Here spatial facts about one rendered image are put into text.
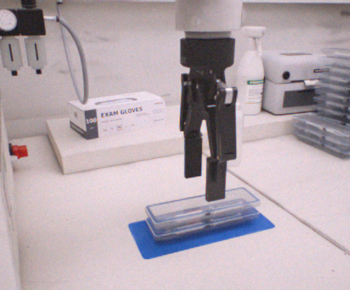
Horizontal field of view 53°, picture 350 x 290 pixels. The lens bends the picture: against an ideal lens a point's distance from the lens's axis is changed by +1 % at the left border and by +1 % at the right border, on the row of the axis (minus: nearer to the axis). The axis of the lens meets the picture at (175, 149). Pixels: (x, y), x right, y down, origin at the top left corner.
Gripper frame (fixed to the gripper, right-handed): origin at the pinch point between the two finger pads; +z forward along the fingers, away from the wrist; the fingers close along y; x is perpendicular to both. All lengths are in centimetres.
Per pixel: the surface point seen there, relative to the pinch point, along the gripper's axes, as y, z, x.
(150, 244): 1.9, 9.7, -9.7
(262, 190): -6.9, 9.9, 16.6
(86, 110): -37.0, -1.9, -13.0
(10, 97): -60, -2, -30
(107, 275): 6.2, 9.7, -17.1
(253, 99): -41, 0, 35
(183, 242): 3.4, 9.7, -4.8
